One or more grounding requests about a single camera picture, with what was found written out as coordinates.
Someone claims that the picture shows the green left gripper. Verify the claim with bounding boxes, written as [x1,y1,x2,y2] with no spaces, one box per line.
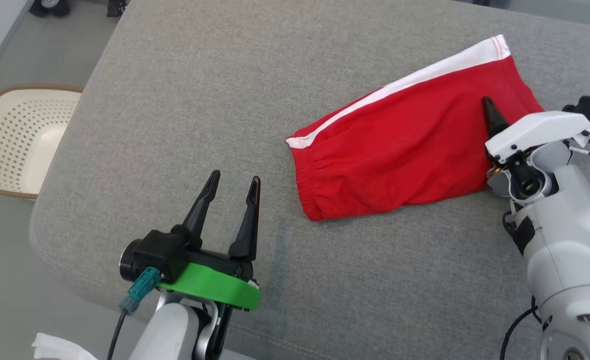
[157,170,262,312]

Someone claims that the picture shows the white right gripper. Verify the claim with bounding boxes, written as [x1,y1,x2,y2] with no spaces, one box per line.
[481,96,590,163]

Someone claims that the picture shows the red shorts with white stripes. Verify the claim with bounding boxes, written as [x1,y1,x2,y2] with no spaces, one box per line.
[285,34,545,222]

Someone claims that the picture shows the white crumpled sheet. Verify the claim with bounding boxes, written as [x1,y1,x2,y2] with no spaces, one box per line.
[31,332,99,360]

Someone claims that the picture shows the cream perforated laundry basket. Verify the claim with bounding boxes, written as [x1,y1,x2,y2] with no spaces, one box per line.
[0,83,85,200]

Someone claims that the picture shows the black wheel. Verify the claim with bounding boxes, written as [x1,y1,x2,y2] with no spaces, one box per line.
[29,0,71,18]

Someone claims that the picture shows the left camera cable teal plug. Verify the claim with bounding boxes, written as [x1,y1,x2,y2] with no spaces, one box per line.
[106,266,162,360]

